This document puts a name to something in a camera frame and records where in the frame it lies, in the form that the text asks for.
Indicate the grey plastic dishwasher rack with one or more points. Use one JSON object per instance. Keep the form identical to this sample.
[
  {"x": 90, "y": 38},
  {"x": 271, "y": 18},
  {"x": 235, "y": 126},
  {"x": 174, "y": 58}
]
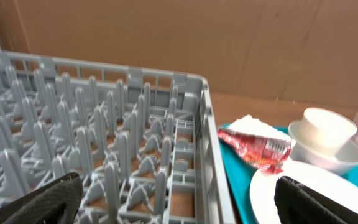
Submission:
[{"x": 143, "y": 141}]

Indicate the cream white cup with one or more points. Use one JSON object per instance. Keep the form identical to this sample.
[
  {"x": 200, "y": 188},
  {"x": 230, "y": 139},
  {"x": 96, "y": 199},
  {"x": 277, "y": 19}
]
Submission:
[{"x": 325, "y": 131}]

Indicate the white napkin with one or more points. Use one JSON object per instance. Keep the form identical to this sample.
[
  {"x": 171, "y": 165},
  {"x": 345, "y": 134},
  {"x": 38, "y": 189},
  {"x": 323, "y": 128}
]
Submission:
[{"x": 252, "y": 126}]

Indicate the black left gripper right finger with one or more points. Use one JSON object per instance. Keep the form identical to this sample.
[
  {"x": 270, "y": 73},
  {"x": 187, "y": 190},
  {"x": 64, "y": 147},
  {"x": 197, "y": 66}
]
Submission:
[{"x": 297, "y": 203}]

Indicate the grey ceramic bowl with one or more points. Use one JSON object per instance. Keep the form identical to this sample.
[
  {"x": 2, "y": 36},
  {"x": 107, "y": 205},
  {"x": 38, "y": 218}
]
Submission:
[{"x": 341, "y": 163}]

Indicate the red snack wrapper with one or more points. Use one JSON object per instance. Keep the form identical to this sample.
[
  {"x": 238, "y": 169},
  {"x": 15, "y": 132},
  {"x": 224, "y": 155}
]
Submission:
[{"x": 263, "y": 153}]

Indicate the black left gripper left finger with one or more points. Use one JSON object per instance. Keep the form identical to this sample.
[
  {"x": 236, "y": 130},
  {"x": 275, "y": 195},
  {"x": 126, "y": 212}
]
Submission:
[{"x": 56, "y": 202}]

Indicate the white plate with food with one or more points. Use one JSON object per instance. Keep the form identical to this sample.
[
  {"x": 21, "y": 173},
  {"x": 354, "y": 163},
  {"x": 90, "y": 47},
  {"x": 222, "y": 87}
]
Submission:
[{"x": 262, "y": 188}]

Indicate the teal plastic tray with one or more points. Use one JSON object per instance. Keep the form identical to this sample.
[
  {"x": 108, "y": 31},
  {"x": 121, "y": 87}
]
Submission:
[{"x": 239, "y": 176}]

